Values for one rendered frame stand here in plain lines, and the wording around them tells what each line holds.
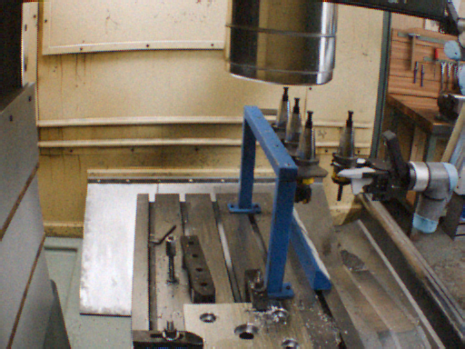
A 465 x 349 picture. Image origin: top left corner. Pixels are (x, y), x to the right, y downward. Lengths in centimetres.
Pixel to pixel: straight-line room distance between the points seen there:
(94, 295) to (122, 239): 25
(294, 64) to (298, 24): 5
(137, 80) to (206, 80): 24
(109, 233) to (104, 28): 71
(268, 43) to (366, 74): 126
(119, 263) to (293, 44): 116
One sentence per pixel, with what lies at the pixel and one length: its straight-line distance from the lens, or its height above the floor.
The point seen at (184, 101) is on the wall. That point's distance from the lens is 174.
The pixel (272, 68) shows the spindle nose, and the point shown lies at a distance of 63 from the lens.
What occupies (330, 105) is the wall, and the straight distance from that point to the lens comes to 184.
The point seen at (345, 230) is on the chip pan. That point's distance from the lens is 203.
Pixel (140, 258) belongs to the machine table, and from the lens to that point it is 130.
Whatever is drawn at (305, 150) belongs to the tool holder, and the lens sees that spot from 108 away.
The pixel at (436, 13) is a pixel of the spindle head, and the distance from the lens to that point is 65.
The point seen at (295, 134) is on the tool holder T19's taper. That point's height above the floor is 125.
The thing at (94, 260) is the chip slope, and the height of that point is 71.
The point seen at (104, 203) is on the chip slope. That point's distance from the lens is 179.
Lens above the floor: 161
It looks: 23 degrees down
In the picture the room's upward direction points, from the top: 3 degrees clockwise
